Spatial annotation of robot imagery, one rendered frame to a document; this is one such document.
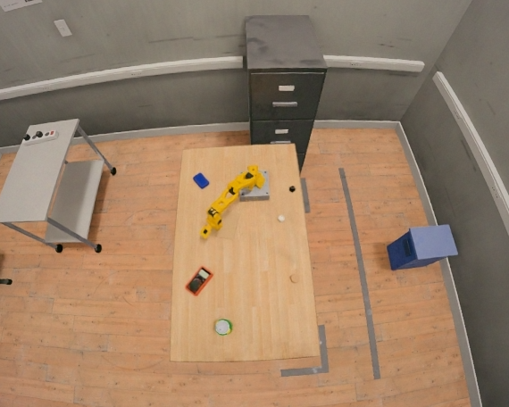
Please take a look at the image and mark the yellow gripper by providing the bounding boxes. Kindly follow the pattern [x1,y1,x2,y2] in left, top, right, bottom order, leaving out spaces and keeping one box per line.
[200,218,222,238]

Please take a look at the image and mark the small blue rounded block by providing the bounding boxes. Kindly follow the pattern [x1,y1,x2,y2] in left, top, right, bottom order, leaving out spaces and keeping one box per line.
[193,172,210,189]

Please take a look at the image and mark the tan flat mat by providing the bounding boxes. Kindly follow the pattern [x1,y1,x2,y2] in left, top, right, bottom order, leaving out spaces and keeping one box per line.
[209,211,239,240]

